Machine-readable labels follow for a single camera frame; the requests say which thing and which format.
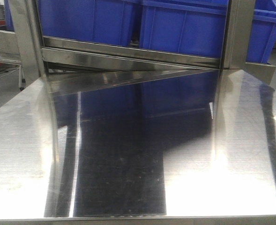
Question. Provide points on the blue bin left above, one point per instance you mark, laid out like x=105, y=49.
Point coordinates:
x=99, y=21

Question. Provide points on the blue bin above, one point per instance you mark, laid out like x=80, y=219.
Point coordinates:
x=99, y=21
x=196, y=27

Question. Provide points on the stainless steel shelf rack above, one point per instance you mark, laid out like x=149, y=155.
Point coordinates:
x=53, y=58

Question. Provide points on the blue bin lower right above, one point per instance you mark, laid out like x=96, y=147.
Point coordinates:
x=196, y=27

